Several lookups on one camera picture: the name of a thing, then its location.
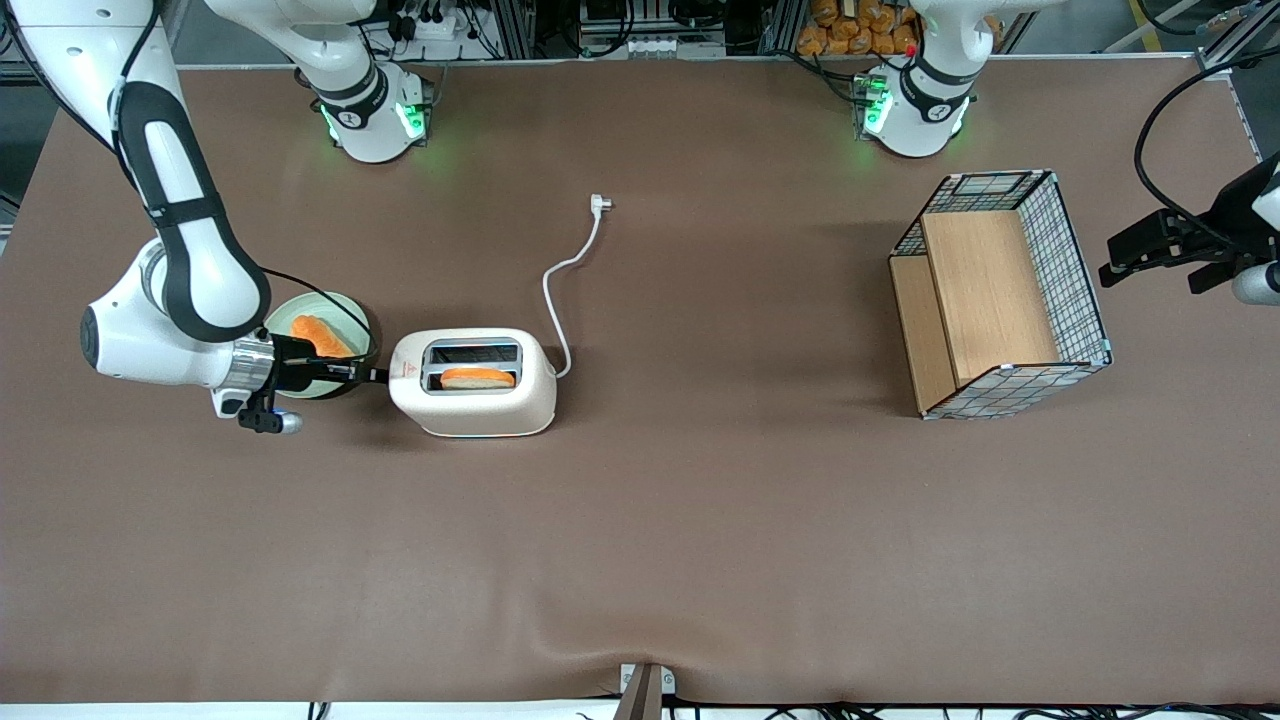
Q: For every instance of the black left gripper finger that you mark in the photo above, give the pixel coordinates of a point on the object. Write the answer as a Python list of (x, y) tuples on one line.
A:
[(1150, 268), (1155, 235)]

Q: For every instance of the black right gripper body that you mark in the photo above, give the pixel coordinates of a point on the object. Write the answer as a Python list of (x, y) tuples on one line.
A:
[(292, 364)]

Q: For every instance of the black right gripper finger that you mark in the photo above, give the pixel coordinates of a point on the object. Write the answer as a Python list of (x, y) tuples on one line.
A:
[(355, 369), (355, 380)]

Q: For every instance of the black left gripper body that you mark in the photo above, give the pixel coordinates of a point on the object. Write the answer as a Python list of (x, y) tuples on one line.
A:
[(1228, 222)]

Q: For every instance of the white two-slot toaster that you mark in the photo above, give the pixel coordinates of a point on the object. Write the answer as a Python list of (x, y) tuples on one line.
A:
[(475, 410)]

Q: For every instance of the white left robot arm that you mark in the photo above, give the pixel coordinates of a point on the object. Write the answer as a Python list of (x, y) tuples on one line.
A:
[(920, 110)]

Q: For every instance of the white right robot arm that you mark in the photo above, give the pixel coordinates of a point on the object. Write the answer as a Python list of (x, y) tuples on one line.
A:
[(190, 250)]

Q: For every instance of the triangular golden pastry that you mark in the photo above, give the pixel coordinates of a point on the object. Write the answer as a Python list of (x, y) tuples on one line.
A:
[(320, 332)]

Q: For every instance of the pale green round plate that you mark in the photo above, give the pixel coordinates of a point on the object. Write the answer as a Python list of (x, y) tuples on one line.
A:
[(350, 315)]

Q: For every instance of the toast bread slice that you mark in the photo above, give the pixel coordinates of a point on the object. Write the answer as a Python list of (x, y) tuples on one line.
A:
[(478, 379)]

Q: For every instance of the wooden step shelf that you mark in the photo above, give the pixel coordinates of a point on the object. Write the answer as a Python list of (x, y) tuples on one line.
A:
[(990, 290)]

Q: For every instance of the white power strip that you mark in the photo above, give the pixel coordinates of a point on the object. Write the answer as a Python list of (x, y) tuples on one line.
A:
[(440, 25)]

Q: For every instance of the bag of bread rolls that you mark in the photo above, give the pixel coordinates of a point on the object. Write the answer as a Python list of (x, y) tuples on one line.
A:
[(850, 25)]

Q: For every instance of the brown table mat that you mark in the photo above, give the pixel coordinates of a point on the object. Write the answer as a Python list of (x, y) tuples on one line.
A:
[(700, 520)]

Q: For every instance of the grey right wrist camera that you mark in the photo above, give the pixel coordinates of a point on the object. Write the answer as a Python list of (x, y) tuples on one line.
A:
[(270, 420)]

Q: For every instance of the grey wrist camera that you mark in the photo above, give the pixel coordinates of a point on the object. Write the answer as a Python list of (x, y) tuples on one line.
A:
[(1258, 285), (270, 420)]

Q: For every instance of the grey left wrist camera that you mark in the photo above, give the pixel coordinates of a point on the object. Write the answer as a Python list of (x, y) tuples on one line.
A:
[(1258, 285)]

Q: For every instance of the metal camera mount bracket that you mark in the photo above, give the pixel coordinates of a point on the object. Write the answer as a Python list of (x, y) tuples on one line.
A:
[(645, 690)]

